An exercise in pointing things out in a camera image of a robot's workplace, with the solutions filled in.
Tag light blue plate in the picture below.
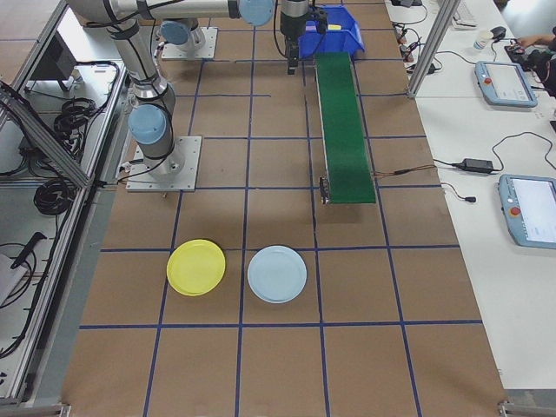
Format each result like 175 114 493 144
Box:
247 245 308 305

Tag yellow plate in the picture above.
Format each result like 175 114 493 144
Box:
166 238 228 298

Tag blue plastic storage bin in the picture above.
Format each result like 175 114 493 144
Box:
297 4 366 62

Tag green conveyor belt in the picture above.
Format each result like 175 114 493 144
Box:
313 51 378 208

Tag white keyboard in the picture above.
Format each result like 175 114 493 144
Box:
453 0 478 30

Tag light blue teach pendant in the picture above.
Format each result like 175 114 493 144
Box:
473 60 539 109
497 173 556 249

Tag black electronics device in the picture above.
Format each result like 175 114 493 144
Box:
506 43 529 66

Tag black box device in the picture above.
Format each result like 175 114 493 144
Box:
30 32 79 83

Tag white paper sheet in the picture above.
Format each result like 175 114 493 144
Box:
0 254 31 308

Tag aluminium corner bar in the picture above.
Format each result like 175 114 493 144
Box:
0 401 73 417
497 399 556 417

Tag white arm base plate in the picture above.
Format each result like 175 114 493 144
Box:
125 136 203 193
161 26 218 61

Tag aluminium profile post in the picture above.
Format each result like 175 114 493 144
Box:
406 0 462 100

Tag red brown conveyor wires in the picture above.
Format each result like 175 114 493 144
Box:
372 164 436 178

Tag black cable with plug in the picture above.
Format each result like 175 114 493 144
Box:
440 182 478 204

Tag black coiled cable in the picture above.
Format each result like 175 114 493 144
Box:
54 97 108 140
34 177 73 216

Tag V-shaped metal bar frame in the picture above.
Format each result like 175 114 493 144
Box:
0 0 131 407

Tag black handle tool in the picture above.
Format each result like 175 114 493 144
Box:
10 232 47 268

